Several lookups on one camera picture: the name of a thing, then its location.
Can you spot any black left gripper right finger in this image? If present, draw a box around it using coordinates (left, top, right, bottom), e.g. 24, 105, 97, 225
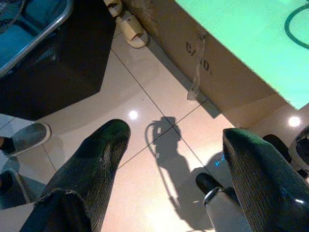
222, 128, 309, 232

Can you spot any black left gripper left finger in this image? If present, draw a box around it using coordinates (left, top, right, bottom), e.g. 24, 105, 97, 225
19, 118, 131, 232

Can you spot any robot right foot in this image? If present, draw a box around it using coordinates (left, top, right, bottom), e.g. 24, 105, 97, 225
262, 134, 293, 164

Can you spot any silver robot leg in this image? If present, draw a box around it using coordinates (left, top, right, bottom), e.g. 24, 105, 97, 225
203, 187, 252, 232

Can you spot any grey slip-on shoe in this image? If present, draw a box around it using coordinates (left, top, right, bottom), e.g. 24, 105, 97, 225
0, 169, 31, 210
0, 122, 52, 158

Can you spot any black cabinet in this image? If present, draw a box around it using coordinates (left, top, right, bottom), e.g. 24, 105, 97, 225
0, 0, 117, 121

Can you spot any brown cardboard box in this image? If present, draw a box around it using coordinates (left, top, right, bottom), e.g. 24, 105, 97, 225
122, 0, 298, 126

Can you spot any clear tape strip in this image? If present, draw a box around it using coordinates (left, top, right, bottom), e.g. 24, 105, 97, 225
187, 30, 207, 101

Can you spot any green sheet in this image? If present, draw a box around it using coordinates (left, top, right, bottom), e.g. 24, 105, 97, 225
174, 0, 309, 111

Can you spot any beige slipper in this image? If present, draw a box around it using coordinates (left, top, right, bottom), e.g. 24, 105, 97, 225
104, 0, 123, 18
115, 12, 149, 49

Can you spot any metal-framed blue chair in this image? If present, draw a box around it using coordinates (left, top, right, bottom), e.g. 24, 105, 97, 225
0, 0, 74, 78

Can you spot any dark green ring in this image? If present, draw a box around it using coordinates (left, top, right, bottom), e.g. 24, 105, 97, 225
284, 1, 309, 48

